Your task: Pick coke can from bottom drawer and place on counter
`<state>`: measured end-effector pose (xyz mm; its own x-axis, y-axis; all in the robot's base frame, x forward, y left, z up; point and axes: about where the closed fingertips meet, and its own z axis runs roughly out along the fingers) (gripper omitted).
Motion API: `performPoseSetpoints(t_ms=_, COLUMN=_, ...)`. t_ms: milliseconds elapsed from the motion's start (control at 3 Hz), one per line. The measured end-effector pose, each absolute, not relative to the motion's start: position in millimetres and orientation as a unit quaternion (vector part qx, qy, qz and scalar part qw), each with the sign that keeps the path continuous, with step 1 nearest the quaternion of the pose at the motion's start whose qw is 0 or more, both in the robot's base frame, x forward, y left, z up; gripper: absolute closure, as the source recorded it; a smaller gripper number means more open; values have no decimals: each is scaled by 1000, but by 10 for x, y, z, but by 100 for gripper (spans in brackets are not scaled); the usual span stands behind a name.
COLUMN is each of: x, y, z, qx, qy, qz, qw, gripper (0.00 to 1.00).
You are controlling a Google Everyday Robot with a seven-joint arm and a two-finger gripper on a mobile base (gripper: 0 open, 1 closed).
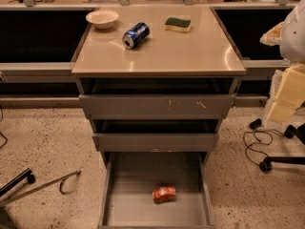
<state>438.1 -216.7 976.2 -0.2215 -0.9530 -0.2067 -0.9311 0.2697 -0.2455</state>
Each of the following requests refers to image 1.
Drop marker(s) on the green yellow sponge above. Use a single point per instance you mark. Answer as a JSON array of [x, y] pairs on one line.
[[177, 24]]

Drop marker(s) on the grey drawer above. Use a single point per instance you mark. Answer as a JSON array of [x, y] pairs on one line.
[[156, 97], [184, 135]]

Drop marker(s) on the black chair base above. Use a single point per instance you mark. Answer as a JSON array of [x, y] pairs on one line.
[[5, 221], [266, 165]]

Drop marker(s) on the red coke can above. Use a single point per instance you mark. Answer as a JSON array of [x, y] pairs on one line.
[[163, 194]]

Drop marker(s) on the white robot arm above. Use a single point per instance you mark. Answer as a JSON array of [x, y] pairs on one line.
[[289, 35]]

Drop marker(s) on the white ceramic bowl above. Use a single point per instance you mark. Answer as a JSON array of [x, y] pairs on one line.
[[102, 19]]

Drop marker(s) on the open bottom drawer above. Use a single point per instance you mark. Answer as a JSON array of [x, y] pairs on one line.
[[131, 177]]

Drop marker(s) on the black power adapter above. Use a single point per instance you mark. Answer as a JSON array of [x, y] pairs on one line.
[[255, 124]]

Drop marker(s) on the middle grey drawer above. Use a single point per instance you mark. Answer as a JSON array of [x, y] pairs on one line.
[[184, 135]]

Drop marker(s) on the black chair base left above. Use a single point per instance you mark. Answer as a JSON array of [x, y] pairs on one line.
[[5, 221]]

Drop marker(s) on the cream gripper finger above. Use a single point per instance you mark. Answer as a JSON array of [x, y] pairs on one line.
[[287, 93], [273, 36]]

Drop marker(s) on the grey drawer cabinet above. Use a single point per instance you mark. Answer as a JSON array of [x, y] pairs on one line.
[[204, 51]]

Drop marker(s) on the black chair base right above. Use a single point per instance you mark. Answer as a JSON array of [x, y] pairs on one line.
[[266, 165]]

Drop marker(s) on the top grey drawer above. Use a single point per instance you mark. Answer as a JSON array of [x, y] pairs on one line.
[[156, 97]]

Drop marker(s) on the metal rod with hook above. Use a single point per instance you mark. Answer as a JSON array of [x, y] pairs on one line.
[[60, 181]]

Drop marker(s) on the blue pepsi can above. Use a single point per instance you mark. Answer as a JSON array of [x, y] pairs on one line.
[[134, 36]]

